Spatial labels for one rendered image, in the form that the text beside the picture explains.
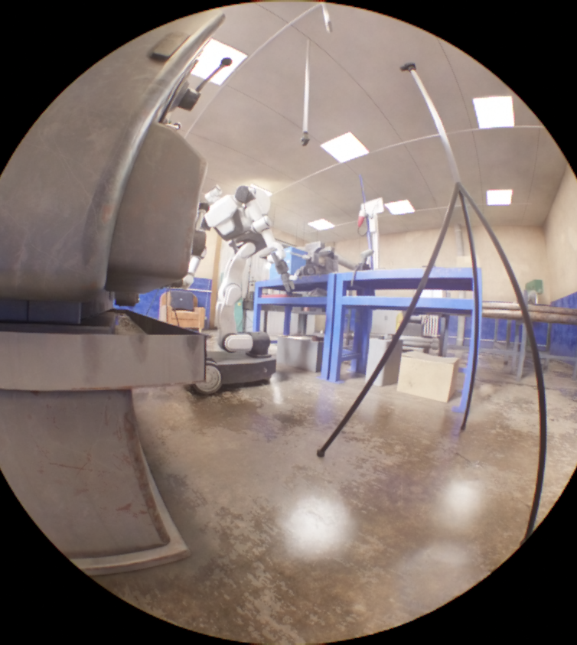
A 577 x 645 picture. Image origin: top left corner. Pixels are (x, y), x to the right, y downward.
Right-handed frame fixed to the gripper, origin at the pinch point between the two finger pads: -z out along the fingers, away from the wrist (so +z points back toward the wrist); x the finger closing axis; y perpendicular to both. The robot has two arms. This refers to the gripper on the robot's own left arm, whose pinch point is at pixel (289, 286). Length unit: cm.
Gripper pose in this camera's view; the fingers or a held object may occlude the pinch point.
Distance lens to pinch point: 161.4
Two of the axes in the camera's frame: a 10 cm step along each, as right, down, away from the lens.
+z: -3.9, -9.0, -1.8
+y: 8.7, -2.9, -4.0
